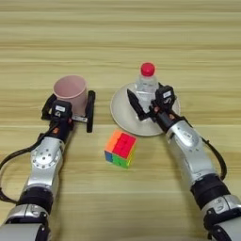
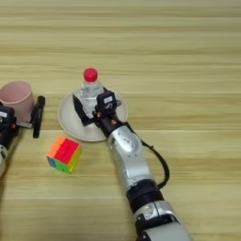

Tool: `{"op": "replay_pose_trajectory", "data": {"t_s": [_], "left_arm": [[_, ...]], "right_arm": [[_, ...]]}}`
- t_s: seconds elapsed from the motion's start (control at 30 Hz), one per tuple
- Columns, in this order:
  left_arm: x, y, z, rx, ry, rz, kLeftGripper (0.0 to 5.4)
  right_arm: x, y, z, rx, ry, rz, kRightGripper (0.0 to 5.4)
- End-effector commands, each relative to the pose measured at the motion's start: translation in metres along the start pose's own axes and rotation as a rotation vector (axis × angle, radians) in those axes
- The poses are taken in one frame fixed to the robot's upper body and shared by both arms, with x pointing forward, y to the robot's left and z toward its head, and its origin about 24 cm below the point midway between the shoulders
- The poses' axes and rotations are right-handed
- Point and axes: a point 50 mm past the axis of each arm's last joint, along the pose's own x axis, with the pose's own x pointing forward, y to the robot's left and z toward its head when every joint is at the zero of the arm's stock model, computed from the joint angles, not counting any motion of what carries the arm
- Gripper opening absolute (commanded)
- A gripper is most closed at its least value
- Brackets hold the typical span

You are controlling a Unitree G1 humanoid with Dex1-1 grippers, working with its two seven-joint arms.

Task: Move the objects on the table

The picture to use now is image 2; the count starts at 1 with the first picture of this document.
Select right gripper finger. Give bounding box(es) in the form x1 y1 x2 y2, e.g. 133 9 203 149
72 93 96 128

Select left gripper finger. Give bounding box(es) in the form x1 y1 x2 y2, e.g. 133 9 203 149
30 95 47 130

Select colourful puzzle cube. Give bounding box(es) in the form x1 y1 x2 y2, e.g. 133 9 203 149
45 135 84 175

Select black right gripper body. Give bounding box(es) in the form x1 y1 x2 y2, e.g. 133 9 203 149
91 110 127 138

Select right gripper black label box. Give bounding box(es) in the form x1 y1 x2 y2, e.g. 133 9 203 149
95 90 122 118

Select pink plastic cup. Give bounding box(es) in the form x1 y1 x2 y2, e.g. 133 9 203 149
0 80 35 124

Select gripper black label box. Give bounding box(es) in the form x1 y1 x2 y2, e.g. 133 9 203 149
95 90 122 118
0 104 16 125

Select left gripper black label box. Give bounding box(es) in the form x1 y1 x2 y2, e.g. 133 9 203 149
0 104 16 125

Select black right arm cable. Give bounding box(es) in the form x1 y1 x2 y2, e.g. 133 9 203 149
124 121 171 190

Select cream round plate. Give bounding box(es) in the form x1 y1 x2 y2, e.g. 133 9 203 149
57 87 129 143

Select clear bottle red cap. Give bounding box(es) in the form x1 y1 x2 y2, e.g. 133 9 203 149
79 67 105 120

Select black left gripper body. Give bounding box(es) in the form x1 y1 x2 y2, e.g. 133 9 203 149
0 119 34 153

